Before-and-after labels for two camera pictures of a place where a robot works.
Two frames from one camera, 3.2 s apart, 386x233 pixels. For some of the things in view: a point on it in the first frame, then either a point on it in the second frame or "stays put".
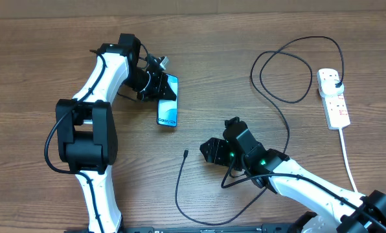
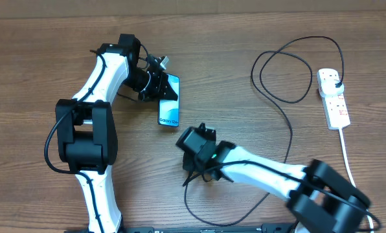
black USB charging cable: [258, 196] → [229, 221]
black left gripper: [161, 85] stays put
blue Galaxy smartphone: [168, 109] stays put
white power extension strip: [335, 105] stays put
